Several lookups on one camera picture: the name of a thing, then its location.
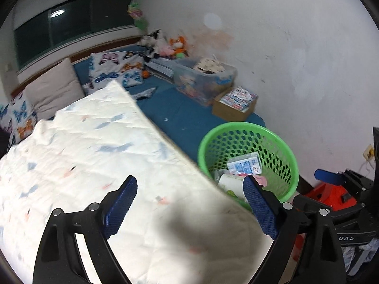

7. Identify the pink plush toy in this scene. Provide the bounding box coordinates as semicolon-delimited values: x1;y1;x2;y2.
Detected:
159;45;175;58

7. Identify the butterfly pillow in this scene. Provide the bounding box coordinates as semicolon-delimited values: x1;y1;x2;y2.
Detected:
1;92;37;149
83;51;144;96

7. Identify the white paper cup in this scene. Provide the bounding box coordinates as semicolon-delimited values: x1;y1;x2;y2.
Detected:
218;174;246;201

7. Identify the orange fox plush toy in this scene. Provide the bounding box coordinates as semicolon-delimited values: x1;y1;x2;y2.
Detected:
169;36;188;59

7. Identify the hanging flower decoration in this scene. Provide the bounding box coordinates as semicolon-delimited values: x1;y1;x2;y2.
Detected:
128;0;148;33

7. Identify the right gloved hand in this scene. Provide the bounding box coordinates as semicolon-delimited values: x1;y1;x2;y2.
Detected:
342;238;379;276

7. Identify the pink snack wrapper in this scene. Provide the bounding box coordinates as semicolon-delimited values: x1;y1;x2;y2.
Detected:
253;174;267;187

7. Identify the dark window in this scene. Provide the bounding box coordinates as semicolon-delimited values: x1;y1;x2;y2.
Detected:
14;0;134;68

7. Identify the blue sofa mattress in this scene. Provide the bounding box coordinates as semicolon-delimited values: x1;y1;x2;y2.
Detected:
72;44;266;165

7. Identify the green plastic waste basket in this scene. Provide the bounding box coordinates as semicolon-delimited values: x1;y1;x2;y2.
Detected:
198;122;299;210

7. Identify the cardboard box with cards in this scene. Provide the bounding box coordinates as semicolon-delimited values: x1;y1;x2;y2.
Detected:
212;87;258;122

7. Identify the left butterfly pillow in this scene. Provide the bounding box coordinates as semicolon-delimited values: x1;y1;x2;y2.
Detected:
1;92;37;149

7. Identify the cow plush toy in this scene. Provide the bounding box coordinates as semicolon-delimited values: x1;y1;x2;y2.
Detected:
137;29;168;58

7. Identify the right butterfly pillow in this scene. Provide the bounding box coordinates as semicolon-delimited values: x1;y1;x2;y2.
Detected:
83;51;144;96

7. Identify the red plastic stool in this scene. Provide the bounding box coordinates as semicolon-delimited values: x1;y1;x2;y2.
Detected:
306;182;356;211

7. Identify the blue white milk carton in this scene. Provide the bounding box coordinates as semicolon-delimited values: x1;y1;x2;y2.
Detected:
227;152;262;175

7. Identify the grey pillow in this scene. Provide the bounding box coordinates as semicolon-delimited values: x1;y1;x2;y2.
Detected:
24;58;85;120

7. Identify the clear plastic storage bin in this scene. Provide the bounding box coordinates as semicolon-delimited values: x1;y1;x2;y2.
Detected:
144;56;238;107

